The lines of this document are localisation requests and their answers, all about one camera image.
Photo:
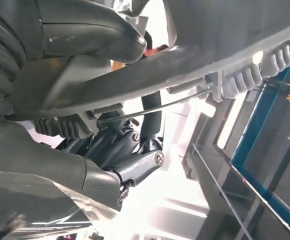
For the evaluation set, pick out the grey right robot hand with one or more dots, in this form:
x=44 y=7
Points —
x=35 y=165

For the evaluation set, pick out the blue metal shelf rack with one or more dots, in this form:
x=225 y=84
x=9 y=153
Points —
x=250 y=132

